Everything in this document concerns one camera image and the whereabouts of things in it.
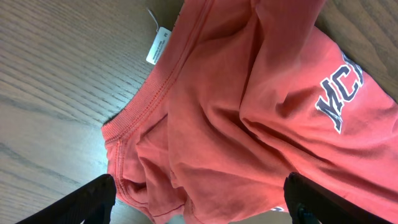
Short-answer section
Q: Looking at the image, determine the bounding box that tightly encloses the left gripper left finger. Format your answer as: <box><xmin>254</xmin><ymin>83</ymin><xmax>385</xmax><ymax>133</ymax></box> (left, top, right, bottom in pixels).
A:
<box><xmin>17</xmin><ymin>174</ymin><xmax>116</xmax><ymax>224</ymax></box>

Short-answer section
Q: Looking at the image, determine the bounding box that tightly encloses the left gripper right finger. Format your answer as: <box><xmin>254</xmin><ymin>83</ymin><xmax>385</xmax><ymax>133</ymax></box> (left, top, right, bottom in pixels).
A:
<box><xmin>284</xmin><ymin>172</ymin><xmax>389</xmax><ymax>224</ymax></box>

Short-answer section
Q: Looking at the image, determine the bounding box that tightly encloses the red orange t-shirt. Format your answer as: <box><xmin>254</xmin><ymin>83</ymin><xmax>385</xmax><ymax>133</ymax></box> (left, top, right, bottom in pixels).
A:
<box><xmin>102</xmin><ymin>0</ymin><xmax>397</xmax><ymax>223</ymax></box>

